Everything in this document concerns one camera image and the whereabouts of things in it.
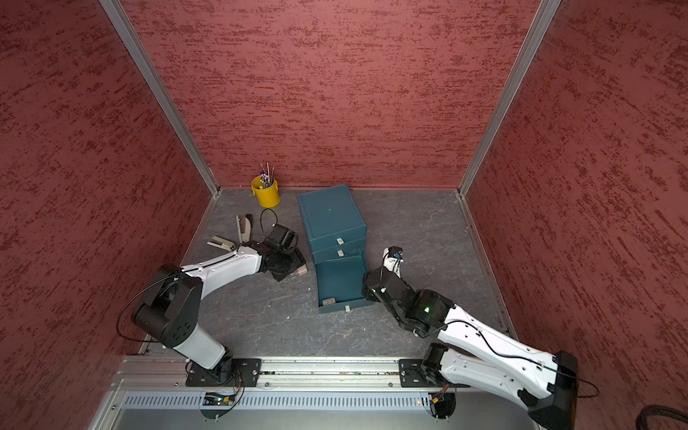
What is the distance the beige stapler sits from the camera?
1.02m

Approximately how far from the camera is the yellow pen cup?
3.57ft

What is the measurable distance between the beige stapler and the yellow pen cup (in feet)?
0.36
